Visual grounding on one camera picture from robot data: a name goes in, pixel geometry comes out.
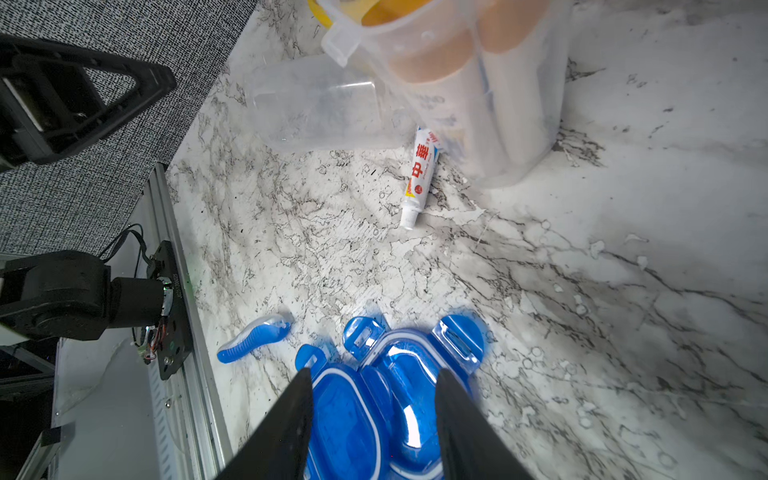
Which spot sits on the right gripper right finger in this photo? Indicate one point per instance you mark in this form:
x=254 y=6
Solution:
x=469 y=447

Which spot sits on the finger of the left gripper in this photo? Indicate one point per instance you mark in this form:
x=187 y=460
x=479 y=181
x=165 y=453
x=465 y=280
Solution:
x=50 y=107

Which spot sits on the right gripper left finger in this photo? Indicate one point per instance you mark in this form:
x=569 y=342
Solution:
x=279 y=447

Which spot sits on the toothpaste tube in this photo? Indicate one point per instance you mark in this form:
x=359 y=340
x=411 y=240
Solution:
x=425 y=157

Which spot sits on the clear container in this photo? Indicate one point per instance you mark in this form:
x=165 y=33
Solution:
x=429 y=53
x=311 y=104

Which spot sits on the orange cap bottle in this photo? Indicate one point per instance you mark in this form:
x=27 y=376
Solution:
x=512 y=35

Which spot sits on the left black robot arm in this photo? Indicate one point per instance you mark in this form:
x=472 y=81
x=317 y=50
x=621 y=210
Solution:
x=72 y=294

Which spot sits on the blue lid lower centre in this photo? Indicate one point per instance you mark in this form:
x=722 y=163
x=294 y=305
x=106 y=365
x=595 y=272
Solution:
x=347 y=439

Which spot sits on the blue lid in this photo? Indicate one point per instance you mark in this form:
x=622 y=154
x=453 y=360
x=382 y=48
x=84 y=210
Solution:
x=400 y=368
x=347 y=439

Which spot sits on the blue lid upper centre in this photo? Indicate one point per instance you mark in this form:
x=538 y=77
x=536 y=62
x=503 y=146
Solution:
x=400 y=368

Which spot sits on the blue toothbrush left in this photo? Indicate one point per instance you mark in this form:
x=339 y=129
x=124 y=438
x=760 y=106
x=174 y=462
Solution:
x=260 y=332

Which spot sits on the clear container front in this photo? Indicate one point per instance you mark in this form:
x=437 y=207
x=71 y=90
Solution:
x=311 y=104

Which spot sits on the yellow bamboo steamer basket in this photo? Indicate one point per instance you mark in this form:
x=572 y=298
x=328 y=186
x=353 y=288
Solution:
x=354 y=9

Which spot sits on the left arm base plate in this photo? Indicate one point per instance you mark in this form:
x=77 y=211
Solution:
x=175 y=341

